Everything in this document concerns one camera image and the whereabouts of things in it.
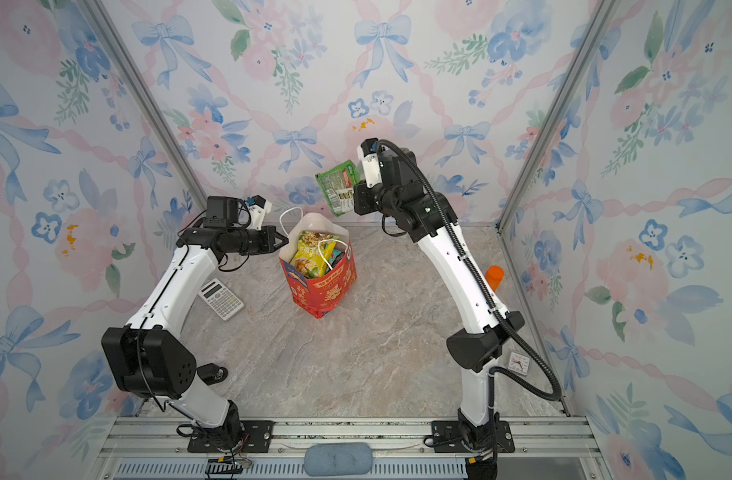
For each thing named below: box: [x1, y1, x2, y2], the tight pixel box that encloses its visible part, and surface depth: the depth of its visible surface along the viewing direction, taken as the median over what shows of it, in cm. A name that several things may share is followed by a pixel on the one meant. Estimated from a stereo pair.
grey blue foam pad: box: [304, 442, 373, 476], surface depth 70 cm
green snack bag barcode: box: [315, 159, 361, 217], surface depth 76 cm
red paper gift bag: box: [279, 212, 357, 319], surface depth 85 cm
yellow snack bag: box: [290, 231, 339, 279], surface depth 85 cm
